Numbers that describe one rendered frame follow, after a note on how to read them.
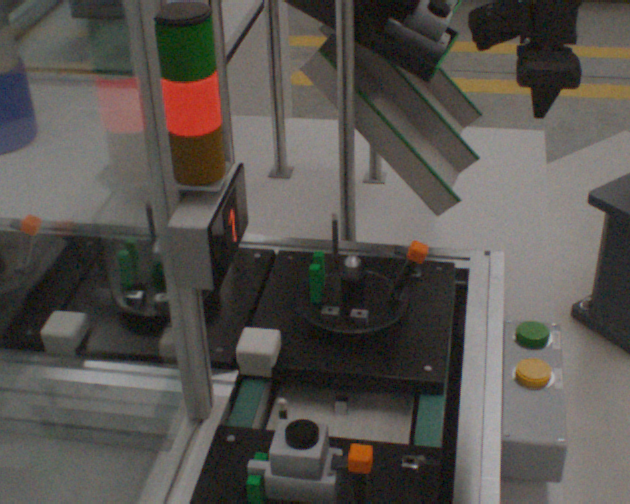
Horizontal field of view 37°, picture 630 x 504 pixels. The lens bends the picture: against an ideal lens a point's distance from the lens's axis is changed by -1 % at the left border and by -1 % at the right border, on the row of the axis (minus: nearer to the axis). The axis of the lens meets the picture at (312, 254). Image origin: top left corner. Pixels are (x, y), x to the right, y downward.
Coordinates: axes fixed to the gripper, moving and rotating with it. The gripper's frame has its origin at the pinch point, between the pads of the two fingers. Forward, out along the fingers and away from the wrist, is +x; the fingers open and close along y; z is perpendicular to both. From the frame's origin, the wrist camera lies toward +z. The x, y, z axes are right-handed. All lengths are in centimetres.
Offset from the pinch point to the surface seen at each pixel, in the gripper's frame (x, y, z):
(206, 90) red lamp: -9.7, 25.5, 29.6
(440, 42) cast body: 3.0, -20.1, 12.1
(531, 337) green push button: 28.2, 7.9, -1.4
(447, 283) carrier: 28.4, -2.0, 9.0
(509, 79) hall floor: 125, -294, -5
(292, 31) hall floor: 125, -342, 102
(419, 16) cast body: -0.6, -19.5, 14.9
